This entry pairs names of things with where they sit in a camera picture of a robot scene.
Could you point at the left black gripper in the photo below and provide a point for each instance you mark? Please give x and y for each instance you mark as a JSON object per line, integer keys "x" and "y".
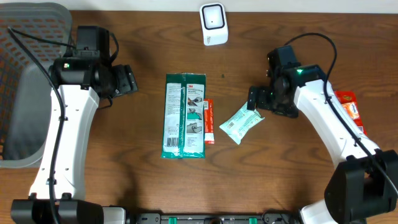
{"x": 126, "y": 80}

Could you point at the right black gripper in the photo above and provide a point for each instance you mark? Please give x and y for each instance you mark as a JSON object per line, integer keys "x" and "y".
{"x": 257, "y": 98}

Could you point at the large red snack bag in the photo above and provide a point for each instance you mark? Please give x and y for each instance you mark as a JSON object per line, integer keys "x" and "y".
{"x": 349, "y": 96}

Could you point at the light green snack packet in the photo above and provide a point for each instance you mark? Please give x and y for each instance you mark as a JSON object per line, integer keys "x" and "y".
{"x": 240, "y": 123}

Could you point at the small orange snack packet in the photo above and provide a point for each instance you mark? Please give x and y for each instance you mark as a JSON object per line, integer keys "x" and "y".
{"x": 352, "y": 110}

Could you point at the small red snack packet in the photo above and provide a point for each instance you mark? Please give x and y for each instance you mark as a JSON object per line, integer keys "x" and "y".
{"x": 209, "y": 121}

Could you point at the white green snack packet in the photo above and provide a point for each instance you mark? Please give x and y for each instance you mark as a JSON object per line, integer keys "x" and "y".
{"x": 184, "y": 120}

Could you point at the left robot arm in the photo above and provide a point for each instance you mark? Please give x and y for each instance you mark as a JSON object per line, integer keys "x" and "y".
{"x": 79, "y": 80}

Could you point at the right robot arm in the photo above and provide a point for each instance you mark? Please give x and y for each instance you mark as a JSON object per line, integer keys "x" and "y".
{"x": 363, "y": 184}

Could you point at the white barcode scanner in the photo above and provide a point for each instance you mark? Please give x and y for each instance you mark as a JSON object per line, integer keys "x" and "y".
{"x": 214, "y": 24}

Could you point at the grey plastic mesh basket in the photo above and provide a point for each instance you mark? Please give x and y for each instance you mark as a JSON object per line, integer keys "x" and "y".
{"x": 44, "y": 29}

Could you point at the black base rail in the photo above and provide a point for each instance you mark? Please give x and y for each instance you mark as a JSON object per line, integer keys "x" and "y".
{"x": 265, "y": 218}

